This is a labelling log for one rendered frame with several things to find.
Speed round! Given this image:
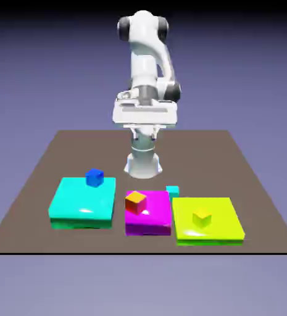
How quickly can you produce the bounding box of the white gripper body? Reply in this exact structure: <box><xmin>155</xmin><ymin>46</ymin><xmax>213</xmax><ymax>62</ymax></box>
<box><xmin>112</xmin><ymin>99</ymin><xmax>178</xmax><ymax>130</ymax></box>

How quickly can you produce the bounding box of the small blue cube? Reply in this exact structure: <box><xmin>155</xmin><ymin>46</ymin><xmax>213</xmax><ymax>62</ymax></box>
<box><xmin>85</xmin><ymin>168</ymin><xmax>105</xmax><ymax>188</ymax></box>

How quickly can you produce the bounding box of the small cyan cube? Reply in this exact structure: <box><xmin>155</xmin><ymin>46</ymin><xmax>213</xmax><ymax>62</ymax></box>
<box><xmin>165</xmin><ymin>185</ymin><xmax>180</xmax><ymax>199</ymax></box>

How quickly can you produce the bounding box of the small orange cube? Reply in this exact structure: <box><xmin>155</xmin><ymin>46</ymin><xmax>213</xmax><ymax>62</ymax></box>
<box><xmin>125</xmin><ymin>190</ymin><xmax>148</xmax><ymax>216</ymax></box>

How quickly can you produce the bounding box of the small yellow cube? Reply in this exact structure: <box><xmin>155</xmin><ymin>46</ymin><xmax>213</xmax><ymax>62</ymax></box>
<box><xmin>191</xmin><ymin>209</ymin><xmax>212</xmax><ymax>229</ymax></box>

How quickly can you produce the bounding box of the large magenta box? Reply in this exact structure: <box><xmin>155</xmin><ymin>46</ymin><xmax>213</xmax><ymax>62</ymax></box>
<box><xmin>125</xmin><ymin>189</ymin><xmax>173</xmax><ymax>237</ymax></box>

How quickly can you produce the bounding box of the large cyan box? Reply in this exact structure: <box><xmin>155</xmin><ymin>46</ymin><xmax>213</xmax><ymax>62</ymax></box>
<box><xmin>48</xmin><ymin>177</ymin><xmax>117</xmax><ymax>230</ymax></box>

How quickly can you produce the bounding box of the large yellow box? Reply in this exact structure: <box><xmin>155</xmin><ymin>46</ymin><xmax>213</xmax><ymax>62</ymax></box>
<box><xmin>172</xmin><ymin>196</ymin><xmax>246</xmax><ymax>247</ymax></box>

